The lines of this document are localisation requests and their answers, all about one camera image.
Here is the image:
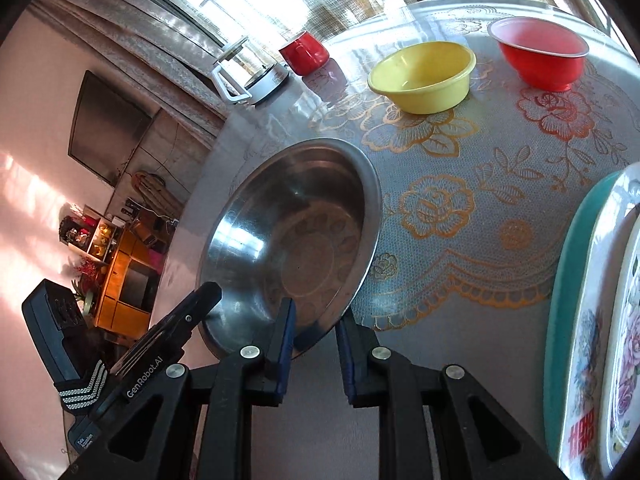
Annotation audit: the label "wall television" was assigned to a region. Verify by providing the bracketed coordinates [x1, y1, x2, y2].
[67, 70, 152, 188]

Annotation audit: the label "red plastic bowl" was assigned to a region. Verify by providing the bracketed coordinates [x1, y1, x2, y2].
[487, 16, 589, 92]

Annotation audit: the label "glass kettle white handle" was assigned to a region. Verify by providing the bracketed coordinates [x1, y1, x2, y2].
[210, 37, 291, 105]

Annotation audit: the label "beige curtain left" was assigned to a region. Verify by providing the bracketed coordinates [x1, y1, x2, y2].
[28, 0, 230, 146]

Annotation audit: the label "red mug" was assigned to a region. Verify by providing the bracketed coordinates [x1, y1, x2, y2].
[279, 32, 330, 77]

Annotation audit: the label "orange wooden cabinet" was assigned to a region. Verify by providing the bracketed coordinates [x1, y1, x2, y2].
[58, 200, 175, 340]

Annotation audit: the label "white bowl purple flowers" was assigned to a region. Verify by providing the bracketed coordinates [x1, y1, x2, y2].
[599, 224, 639, 477]

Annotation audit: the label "turquoise round plate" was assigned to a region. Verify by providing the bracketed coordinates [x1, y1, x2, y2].
[542, 172, 620, 458]

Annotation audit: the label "white plate red characters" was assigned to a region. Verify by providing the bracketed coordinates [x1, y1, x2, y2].
[555, 164, 639, 479]

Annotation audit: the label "yellow plastic bowl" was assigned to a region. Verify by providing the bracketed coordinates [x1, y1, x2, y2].
[368, 41, 476, 115]

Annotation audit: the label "stainless steel bowl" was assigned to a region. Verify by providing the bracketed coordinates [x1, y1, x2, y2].
[198, 139, 382, 359]

